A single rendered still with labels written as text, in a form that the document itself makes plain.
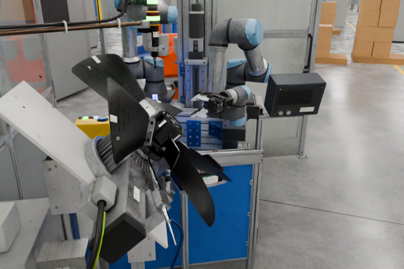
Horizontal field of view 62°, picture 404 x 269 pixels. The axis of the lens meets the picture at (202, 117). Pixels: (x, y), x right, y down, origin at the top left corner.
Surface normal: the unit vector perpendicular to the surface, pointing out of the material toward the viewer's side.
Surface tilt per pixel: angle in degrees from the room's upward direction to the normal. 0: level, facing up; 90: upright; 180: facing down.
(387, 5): 90
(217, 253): 90
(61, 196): 90
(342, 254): 0
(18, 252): 0
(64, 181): 90
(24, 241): 0
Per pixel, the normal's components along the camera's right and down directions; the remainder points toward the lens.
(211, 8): -0.09, 0.36
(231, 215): 0.16, 0.35
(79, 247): 0.00, -0.93
